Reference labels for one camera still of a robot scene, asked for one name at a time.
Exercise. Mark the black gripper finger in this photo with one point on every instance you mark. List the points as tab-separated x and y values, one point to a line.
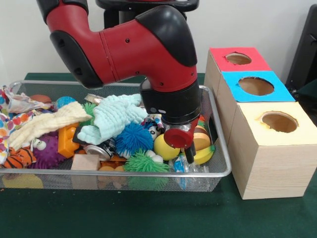
190	154

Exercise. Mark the dark green side table cloth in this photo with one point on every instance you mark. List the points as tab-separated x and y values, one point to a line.
308	89

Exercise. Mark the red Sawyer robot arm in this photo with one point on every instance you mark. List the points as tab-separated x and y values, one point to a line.
143	49

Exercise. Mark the green spiky ball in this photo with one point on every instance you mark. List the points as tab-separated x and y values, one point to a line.
89	108

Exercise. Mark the dark green tablecloth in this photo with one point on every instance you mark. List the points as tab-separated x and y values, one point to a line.
148	213

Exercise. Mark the mint green knit cloth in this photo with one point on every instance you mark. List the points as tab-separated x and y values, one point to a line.
114	116

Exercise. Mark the clear plastic bottle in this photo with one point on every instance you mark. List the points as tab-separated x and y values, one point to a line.
190	167

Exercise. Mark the wooden burger toy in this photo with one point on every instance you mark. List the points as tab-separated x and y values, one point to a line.
202	141

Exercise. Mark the cream cloth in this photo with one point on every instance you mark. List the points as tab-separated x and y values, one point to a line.
44	124

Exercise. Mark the black floor stand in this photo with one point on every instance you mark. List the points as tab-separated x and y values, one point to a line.
304	54

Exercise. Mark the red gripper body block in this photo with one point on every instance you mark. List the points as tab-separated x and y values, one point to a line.
177	137

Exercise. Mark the wooden box with three holes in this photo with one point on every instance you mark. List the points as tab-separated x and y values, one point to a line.
277	168

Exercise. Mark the shallow clear mesh bin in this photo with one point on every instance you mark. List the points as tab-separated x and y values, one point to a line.
99	181

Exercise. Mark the black drink can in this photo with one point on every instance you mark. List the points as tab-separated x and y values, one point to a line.
101	149

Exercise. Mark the yellow ball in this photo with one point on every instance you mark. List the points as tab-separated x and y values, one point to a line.
162	148

